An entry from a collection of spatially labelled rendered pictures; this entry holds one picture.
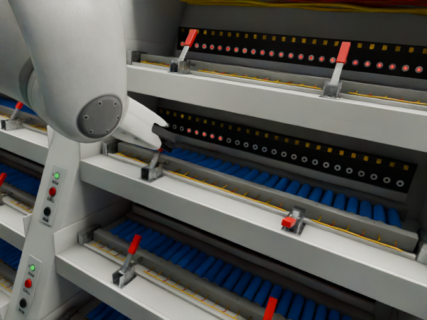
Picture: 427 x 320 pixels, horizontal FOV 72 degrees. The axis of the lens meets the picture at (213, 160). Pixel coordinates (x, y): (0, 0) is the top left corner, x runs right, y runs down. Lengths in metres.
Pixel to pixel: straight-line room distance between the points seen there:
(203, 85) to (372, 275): 0.37
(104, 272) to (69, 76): 0.45
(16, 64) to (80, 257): 0.45
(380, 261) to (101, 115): 0.38
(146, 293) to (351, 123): 0.44
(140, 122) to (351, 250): 0.34
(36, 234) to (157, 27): 0.53
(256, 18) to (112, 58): 0.53
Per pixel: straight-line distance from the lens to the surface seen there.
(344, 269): 0.45
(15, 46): 0.32
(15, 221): 0.84
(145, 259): 0.63
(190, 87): 0.52
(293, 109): 0.46
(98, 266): 0.65
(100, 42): 0.27
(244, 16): 0.77
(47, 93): 0.28
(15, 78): 0.33
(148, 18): 0.74
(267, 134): 0.61
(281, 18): 0.74
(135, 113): 0.42
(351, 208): 0.53
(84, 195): 0.69
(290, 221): 0.38
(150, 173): 0.54
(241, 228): 0.46
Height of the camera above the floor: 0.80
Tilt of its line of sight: 1 degrees down
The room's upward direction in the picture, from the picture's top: 15 degrees clockwise
